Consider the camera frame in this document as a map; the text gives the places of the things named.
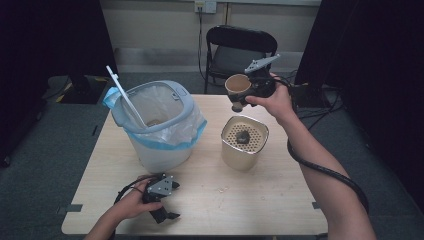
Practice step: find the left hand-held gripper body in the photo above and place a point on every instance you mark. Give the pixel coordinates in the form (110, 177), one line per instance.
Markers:
(160, 187)

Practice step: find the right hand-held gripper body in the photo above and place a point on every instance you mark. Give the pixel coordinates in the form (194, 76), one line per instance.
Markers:
(263, 83)

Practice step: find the brown paper cup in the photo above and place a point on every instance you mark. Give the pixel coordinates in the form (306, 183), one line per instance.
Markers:
(237, 85)

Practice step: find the white trash can grey rim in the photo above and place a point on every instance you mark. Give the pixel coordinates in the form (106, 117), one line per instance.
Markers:
(163, 160)

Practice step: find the dark tea dregs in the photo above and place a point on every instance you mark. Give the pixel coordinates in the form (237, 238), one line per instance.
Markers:
(242, 137)

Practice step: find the beige perforated strainer insert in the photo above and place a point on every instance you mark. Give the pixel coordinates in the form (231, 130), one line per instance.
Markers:
(253, 135)

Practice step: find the beige metal canister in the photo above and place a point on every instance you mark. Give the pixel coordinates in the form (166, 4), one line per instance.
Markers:
(238, 160)

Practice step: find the person's right hand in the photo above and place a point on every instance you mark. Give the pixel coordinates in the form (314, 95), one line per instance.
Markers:
(280, 103)

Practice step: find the person's left hand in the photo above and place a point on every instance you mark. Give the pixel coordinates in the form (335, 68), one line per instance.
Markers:
(132, 206)

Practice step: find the black folding chair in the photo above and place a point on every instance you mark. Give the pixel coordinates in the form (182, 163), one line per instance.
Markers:
(233, 60)

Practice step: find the black stand base yellow tape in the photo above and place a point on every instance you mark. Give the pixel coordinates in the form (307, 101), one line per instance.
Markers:
(83, 90)
(310, 96)

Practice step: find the clear blue-edged trash bag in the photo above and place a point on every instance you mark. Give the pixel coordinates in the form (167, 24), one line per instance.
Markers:
(186, 133)

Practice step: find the grey tape strip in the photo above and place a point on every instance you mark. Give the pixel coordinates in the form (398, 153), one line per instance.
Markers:
(71, 208)
(315, 205)

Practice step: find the dark curtain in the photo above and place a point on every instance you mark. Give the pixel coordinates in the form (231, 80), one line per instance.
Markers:
(50, 50)
(373, 66)

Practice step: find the white wall socket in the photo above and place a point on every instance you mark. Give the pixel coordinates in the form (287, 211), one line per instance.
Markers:
(205, 6)

